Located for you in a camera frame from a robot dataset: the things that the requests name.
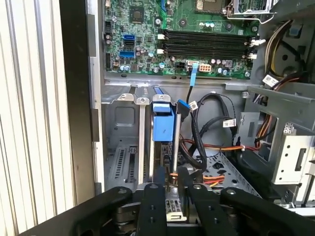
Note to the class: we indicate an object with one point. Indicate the grey metal drive cage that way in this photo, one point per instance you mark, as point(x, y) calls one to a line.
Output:
point(290, 157)

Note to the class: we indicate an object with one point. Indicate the hard disk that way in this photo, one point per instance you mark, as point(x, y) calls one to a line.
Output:
point(162, 125)

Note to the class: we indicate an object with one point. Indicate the blue plastic clip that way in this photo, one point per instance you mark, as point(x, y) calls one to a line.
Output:
point(295, 30)

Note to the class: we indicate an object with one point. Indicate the black RAM slot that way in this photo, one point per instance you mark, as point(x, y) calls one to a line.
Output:
point(209, 48)
point(209, 39)
point(209, 54)
point(209, 33)

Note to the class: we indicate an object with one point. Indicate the green motherboard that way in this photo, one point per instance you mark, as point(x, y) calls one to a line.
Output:
point(147, 24)

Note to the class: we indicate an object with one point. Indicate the black open PC case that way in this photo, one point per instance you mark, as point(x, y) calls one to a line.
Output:
point(73, 98)

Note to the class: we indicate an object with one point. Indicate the grey power supply unit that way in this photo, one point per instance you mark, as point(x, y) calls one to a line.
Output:
point(295, 6)

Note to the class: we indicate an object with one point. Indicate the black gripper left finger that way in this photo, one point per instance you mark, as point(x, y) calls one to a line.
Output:
point(153, 211)

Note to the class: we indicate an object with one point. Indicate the CPU socket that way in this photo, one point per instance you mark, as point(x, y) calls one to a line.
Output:
point(208, 5)

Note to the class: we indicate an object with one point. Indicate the metal socket cover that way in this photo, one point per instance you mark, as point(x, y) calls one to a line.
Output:
point(269, 5)

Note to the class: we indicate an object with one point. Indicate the metal locking lever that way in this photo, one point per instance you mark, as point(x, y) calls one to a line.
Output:
point(243, 17)

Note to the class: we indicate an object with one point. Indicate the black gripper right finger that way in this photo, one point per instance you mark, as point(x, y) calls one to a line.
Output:
point(206, 211)

